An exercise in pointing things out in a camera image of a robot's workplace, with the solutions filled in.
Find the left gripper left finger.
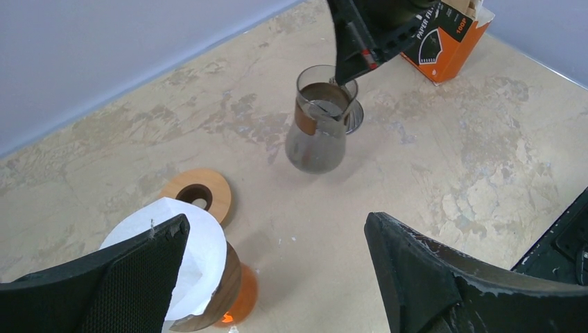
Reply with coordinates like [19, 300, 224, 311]
[1, 214, 190, 332]

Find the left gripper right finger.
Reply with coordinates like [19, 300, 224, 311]
[364, 212, 587, 332]

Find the orange glass carafe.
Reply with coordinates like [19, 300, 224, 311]
[214, 263, 259, 327]

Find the dark wooden dripper ring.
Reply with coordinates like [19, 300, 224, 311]
[168, 242, 243, 333]

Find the smoked glass carafe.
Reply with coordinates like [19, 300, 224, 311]
[285, 65, 358, 174]

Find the light wooden dripper ring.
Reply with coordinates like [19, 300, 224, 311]
[159, 167, 233, 225]

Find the white paper coffee filter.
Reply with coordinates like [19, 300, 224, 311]
[100, 197, 227, 321]

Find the smoked glass dripper cone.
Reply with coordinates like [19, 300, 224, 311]
[345, 100, 364, 135]

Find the coffee filter package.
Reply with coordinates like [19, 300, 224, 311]
[401, 0, 495, 85]

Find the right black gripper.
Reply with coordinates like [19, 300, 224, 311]
[327, 0, 438, 85]

